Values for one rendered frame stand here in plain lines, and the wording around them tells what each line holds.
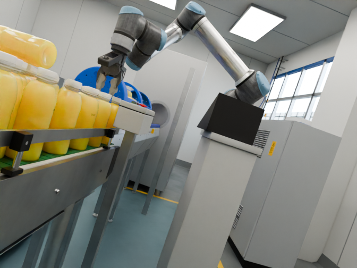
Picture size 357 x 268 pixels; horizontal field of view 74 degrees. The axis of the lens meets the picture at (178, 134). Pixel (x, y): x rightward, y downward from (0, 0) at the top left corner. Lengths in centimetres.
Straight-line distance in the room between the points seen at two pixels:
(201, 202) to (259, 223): 110
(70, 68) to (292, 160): 579
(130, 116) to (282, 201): 190
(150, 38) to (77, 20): 610
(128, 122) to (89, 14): 634
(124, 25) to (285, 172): 189
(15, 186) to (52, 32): 678
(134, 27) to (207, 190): 93
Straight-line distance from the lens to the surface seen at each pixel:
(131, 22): 106
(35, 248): 157
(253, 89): 156
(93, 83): 132
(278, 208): 249
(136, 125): 86
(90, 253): 112
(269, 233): 255
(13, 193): 56
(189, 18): 161
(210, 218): 150
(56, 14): 735
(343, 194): 358
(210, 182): 143
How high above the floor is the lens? 109
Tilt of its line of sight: 3 degrees down
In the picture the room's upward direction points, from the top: 19 degrees clockwise
